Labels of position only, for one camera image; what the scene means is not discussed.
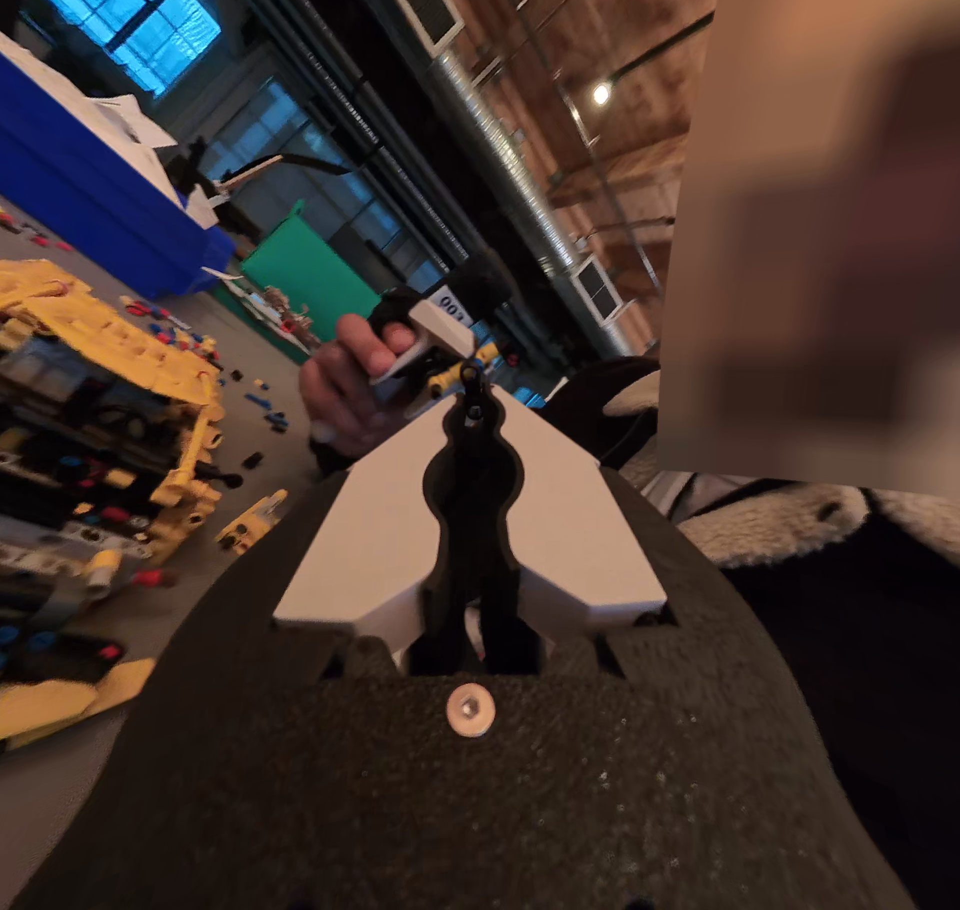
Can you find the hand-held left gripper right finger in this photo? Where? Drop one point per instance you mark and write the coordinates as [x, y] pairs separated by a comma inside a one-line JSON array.
[[585, 550]]

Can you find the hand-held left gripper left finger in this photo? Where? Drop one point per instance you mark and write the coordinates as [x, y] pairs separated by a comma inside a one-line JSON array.
[[360, 550]]

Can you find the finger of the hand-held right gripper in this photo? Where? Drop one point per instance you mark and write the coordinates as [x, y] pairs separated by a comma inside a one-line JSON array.
[[446, 328]]

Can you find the yellow brick link arm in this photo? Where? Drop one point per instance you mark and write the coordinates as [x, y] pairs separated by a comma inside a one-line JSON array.
[[457, 373]]

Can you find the small yellow brick subassembly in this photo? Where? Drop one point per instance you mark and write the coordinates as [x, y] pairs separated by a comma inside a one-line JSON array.
[[251, 523]]

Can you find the pile of coloured brick pins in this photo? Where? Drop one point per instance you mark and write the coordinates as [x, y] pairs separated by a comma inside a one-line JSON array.
[[187, 340]]

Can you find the yellow brick car model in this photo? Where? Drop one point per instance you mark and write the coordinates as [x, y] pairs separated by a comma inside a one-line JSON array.
[[90, 340]]

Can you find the black-headed desk lamp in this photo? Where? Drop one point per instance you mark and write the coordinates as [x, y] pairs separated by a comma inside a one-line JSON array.
[[262, 168]]

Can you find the grey desk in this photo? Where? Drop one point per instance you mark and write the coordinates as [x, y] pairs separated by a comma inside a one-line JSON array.
[[75, 775]]

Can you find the person's right hand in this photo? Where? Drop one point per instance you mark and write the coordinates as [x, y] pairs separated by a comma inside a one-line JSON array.
[[337, 400]]

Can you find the green board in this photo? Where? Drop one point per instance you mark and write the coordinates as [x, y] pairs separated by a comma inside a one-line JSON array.
[[315, 272]]

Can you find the small coloured brick model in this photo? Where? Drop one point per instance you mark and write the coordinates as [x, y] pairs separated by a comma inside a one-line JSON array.
[[292, 321]]

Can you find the large glass partition window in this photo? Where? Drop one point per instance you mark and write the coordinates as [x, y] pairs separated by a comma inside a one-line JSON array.
[[337, 197]]

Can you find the black pipe bundle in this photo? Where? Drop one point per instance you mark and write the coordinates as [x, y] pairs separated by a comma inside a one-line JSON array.
[[360, 99]]

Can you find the person's legs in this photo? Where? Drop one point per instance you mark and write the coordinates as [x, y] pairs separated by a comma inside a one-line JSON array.
[[862, 700]]

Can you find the blue plastic bin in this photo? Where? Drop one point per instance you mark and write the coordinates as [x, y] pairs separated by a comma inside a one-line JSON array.
[[90, 197]]

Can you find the white printed paper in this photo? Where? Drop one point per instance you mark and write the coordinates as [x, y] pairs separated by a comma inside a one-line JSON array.
[[112, 122]]

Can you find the small red black brick cluster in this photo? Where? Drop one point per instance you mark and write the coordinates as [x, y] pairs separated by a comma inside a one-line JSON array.
[[34, 234]]

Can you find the blue-lit paned window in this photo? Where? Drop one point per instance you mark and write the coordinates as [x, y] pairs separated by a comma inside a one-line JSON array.
[[127, 9]]

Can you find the silver air duct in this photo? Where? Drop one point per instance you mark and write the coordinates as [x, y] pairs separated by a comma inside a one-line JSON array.
[[510, 174]]

